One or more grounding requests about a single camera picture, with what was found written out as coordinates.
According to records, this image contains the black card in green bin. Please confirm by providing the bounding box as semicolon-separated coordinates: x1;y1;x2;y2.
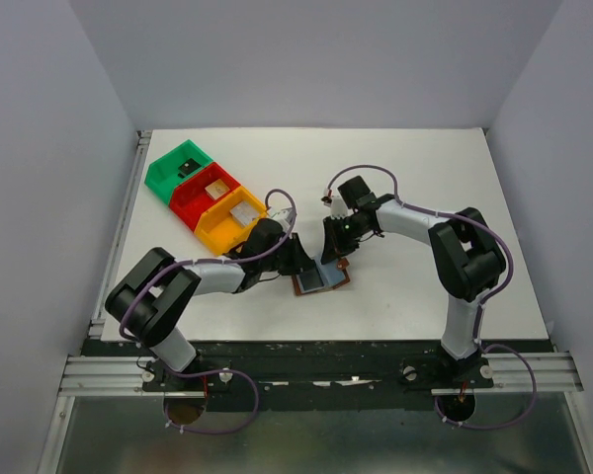
178;159;202;179

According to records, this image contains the yellow plastic bin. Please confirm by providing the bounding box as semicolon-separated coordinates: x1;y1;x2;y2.
194;187;267;256

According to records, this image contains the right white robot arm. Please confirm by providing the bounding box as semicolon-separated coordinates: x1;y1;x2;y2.
320;176;513;387

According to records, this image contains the red plastic bin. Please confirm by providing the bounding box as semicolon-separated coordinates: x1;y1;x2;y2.
169;162;240;231

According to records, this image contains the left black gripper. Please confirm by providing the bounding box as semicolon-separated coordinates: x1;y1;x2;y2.
260;233;317;277

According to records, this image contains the silver card in yellow bin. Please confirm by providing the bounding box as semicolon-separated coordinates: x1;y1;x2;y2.
230;200;259;228

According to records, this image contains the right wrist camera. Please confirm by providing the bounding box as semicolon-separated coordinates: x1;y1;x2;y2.
321;195;349;219

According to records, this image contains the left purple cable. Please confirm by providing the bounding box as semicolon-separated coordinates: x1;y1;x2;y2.
118;188;297;435

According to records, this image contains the aluminium rail frame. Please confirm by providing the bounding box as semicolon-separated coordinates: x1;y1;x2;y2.
34;129;153;474

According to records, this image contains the brown leather card holder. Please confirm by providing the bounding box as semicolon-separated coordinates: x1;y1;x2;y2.
292;258;350;296

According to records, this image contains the gold card in red bin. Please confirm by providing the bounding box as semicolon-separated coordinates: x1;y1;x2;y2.
205;180;229;200

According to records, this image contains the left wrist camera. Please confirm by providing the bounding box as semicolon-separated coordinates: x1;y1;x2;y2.
268;207;297;233

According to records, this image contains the green plastic bin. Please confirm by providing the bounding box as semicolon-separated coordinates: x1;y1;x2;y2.
144;140;212;205

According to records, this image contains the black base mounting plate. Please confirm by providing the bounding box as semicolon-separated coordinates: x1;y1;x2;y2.
66;340;561;412

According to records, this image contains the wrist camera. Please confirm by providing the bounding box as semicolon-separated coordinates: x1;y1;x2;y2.
321;195;349;219
268;207;297;233

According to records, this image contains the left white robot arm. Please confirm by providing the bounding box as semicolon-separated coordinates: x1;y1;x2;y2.
104;218;316;390

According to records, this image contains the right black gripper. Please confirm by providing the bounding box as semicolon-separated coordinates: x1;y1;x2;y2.
322;214;371;264

